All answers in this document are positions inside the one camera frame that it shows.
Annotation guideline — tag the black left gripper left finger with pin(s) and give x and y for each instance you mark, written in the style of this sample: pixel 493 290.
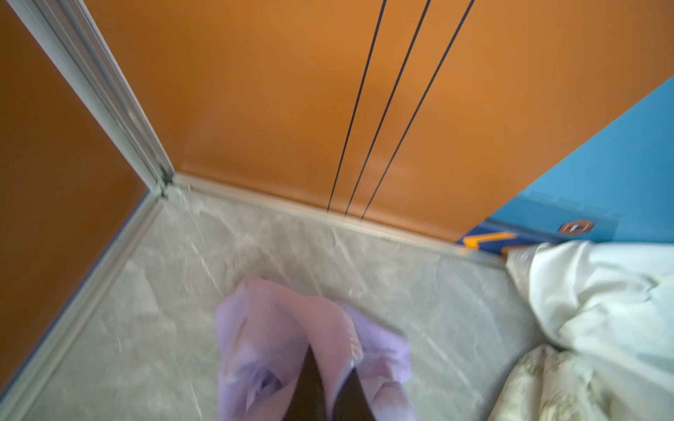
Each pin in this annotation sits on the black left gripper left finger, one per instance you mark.
pixel 308 400

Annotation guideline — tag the left aluminium corner post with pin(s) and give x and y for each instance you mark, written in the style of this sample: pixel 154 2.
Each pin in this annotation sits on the left aluminium corner post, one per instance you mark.
pixel 68 34

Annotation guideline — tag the plain white cloth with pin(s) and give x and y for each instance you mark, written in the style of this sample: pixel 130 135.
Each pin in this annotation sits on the plain white cloth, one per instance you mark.
pixel 612 304

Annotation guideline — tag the lavender purple cloth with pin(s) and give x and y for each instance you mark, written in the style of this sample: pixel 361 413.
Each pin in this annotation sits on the lavender purple cloth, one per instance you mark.
pixel 264 329

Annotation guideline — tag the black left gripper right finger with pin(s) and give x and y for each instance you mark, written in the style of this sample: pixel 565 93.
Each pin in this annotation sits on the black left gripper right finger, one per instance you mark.
pixel 351 403

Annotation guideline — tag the cream cloth with green print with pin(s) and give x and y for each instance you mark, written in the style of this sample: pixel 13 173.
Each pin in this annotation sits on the cream cloth with green print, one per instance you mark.
pixel 547 384

